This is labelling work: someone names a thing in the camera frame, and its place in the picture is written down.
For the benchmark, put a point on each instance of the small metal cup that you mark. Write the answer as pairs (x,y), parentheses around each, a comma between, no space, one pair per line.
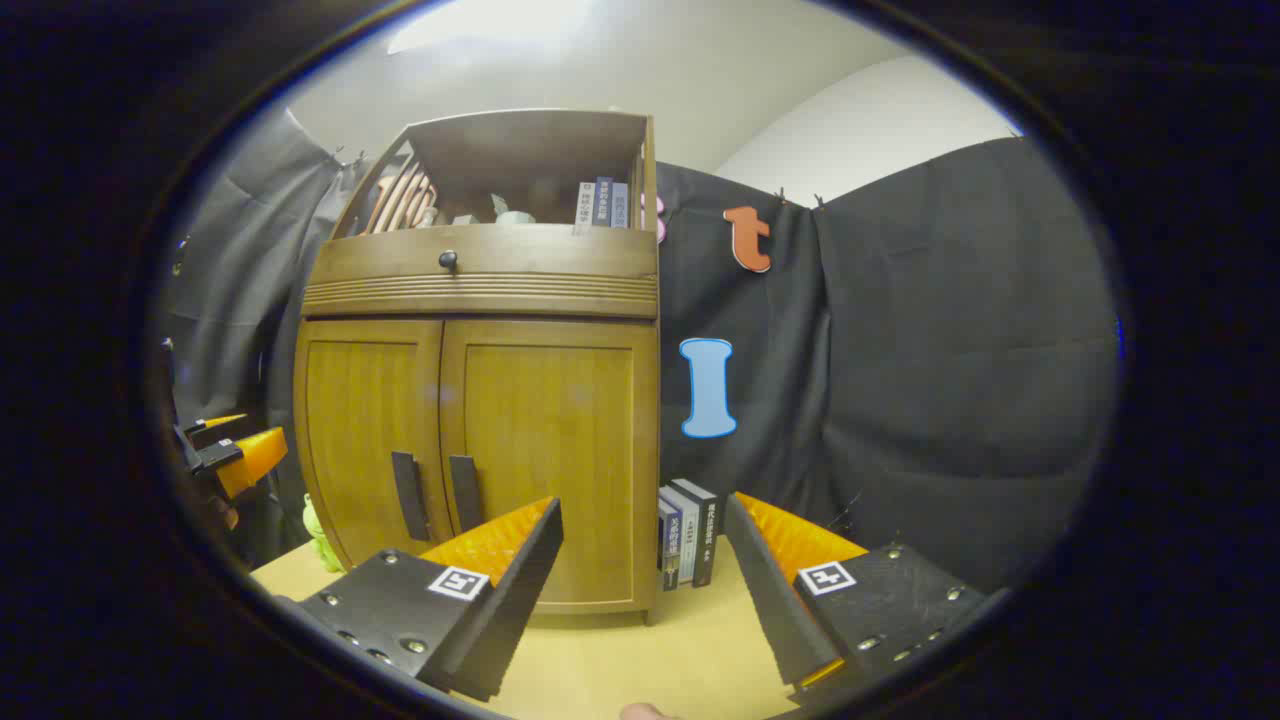
(427,217)

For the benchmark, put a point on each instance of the blue standing book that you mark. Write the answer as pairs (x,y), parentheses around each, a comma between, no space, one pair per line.
(667,555)

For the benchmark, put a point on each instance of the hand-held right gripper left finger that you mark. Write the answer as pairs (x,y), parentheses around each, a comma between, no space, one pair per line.
(520,590)

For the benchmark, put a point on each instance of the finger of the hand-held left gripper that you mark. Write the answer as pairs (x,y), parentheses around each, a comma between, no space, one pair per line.
(250,460)
(215,432)

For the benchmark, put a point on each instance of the green plush toy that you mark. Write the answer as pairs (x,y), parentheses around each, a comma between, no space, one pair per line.
(322,540)

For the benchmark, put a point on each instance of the dark blue shelf book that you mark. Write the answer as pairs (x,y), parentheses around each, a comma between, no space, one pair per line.
(603,202)

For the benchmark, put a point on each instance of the wooden double-door shoe cabinet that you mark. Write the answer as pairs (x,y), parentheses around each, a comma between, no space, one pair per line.
(480,295)

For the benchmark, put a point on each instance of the wooden shoe cabinet door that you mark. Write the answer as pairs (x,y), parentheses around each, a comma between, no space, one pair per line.
(560,430)
(365,410)

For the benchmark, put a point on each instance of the wooden cabinet drawer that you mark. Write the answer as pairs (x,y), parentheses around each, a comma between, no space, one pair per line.
(540,255)

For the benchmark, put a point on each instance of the white shelf book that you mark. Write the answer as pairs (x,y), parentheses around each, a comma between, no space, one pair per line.
(584,208)

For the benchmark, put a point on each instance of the white hexagonal cup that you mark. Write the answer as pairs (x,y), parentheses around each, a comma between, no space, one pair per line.
(515,215)

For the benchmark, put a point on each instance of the black backdrop cloth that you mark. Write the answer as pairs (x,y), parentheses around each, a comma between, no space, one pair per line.
(950,350)

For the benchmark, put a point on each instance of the black standing book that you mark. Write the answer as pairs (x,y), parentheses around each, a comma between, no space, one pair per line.
(706,535)

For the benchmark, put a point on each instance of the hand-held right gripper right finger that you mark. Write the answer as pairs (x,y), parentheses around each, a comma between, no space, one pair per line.
(775,600)

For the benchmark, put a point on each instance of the black drawer knob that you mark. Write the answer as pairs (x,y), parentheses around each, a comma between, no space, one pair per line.
(448,260)

